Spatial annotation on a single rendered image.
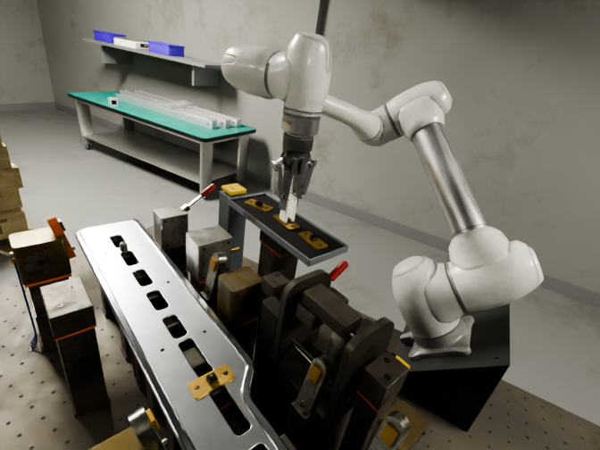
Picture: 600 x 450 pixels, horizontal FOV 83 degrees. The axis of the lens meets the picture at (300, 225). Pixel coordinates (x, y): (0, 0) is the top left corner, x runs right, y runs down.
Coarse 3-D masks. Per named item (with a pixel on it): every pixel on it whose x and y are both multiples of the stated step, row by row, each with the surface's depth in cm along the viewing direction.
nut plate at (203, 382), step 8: (224, 368) 68; (208, 376) 65; (216, 376) 65; (224, 376) 66; (232, 376) 66; (192, 384) 64; (200, 384) 64; (208, 384) 64; (216, 384) 64; (192, 392) 62; (200, 392) 62; (208, 392) 63
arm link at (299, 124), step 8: (288, 112) 76; (296, 112) 75; (304, 112) 75; (320, 112) 78; (288, 120) 77; (296, 120) 76; (304, 120) 76; (312, 120) 76; (288, 128) 78; (296, 128) 77; (304, 128) 77; (312, 128) 78; (296, 136) 79; (304, 136) 78
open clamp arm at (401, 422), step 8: (392, 416) 52; (400, 416) 53; (384, 424) 53; (392, 424) 52; (400, 424) 51; (408, 424) 52; (384, 432) 53; (392, 432) 52; (400, 432) 51; (408, 432) 52; (376, 440) 55; (384, 440) 53; (392, 440) 52; (400, 440) 51; (368, 448) 56; (376, 448) 55; (384, 448) 53; (392, 448) 52
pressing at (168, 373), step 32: (128, 224) 110; (96, 256) 93; (160, 256) 97; (128, 288) 84; (160, 288) 86; (192, 288) 87; (128, 320) 75; (160, 320) 77; (192, 320) 78; (160, 352) 69; (224, 352) 71; (160, 384) 63; (224, 384) 65; (192, 416) 59; (256, 416) 60; (192, 448) 54; (224, 448) 55; (288, 448) 56
